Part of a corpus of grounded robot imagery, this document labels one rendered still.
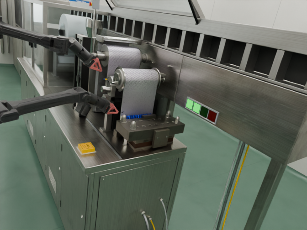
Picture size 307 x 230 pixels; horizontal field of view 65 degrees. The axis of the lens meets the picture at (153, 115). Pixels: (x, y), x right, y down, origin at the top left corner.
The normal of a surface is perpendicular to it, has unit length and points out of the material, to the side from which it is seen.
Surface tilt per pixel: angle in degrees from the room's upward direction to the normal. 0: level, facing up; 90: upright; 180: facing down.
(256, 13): 90
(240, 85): 90
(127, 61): 92
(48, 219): 0
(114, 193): 90
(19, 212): 0
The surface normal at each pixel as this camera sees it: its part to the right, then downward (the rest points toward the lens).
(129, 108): 0.55, 0.39
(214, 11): -0.82, 0.08
